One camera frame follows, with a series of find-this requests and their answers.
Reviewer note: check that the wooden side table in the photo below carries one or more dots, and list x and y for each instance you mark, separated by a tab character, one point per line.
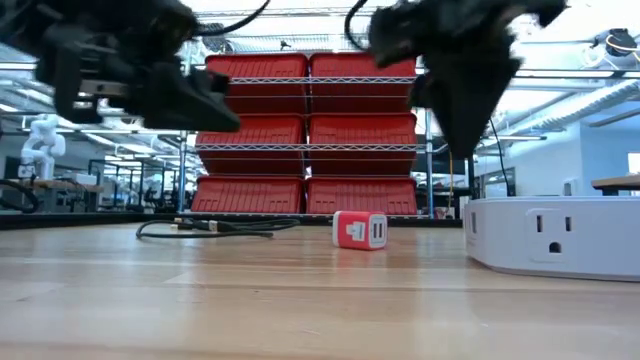
617	182

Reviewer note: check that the white square power strip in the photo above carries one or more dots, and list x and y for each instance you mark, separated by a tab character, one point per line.
550	235

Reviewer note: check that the black metal table frame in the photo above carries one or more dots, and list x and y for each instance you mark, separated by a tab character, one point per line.
75	220

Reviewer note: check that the white ventilation duct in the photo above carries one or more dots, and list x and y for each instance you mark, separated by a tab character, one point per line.
575	112

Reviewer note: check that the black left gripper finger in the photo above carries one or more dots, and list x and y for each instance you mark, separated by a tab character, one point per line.
190	105
220	82

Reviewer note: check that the black monitor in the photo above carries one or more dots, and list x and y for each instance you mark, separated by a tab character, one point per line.
495	185

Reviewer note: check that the white wall dispenser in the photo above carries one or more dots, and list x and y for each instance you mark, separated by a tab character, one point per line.
569	187

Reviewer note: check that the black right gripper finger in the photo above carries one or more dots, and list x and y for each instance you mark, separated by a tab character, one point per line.
465	100
421	92

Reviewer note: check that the black ceiling device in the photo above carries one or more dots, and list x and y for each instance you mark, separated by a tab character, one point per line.
619	42

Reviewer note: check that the red USB charger cube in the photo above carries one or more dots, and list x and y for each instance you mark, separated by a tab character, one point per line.
357	230

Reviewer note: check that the red plastic bin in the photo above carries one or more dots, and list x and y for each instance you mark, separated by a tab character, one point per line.
250	195
360	195
360	130
260	67
360	95
265	132

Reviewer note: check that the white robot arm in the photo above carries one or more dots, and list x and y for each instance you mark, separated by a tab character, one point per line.
42	145

